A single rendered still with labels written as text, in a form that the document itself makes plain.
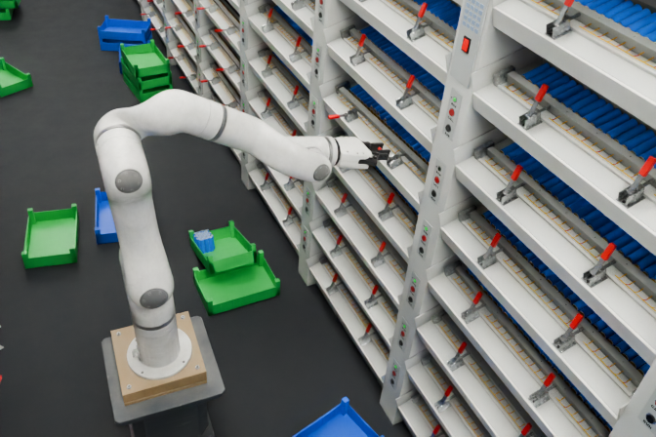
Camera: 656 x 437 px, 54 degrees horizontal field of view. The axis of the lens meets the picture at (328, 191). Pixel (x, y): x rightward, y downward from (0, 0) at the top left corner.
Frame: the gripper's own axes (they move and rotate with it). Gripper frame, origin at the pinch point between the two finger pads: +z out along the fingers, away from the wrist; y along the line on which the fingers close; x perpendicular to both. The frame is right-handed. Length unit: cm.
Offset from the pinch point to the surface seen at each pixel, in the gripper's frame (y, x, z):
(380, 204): -5.5, -22.9, 12.0
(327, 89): -42.3, -2.2, 5.5
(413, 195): 13.8, -5.6, 5.0
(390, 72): -15.1, 17.0, 6.9
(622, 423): 89, -6, 4
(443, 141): 21.8, 16.2, -0.1
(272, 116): -95, -41, 17
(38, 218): -123, -110, -70
